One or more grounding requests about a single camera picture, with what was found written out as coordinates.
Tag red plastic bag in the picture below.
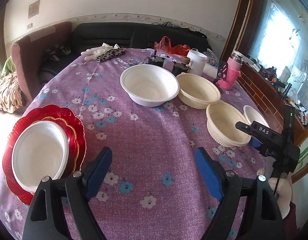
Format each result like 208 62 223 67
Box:
153 36 191 56

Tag white gloves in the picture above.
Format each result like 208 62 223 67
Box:
81 43 120 61

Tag purple floral tablecloth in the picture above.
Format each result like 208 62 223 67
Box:
0 48 270 240

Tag maroon armchair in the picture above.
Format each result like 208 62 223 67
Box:
10 21 72 107

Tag cream ribbed plastic bowl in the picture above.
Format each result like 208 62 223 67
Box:
206 100 251 147

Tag black phone stand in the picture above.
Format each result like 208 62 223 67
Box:
213 60 228 84

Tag green pillow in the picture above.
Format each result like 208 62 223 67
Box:
1 56 16 77

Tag wooden sideboard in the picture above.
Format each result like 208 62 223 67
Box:
238 62 308 147

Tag right hand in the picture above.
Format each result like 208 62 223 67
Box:
268 172 292 219

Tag leopard print pouch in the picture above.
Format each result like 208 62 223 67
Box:
95 48 126 63

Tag small white foam bowl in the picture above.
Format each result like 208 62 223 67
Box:
11 121 69 193

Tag large red glass plate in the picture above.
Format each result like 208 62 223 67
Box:
2 105 87 206

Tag pink knit-sleeved thermos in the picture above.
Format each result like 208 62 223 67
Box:
217 50 243 90

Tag dark bottle with cork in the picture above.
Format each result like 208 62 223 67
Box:
172 56 191 76

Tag black leather sofa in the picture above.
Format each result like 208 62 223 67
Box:
38 22 211 85

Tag large white foam bowl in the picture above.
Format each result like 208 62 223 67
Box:
243 105 269 127

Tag floral blanket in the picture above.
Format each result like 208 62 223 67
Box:
0 73 25 113

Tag black round device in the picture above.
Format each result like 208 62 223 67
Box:
147 50 165 67

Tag small red gold-rimmed plate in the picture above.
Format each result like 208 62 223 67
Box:
43 116 79 178

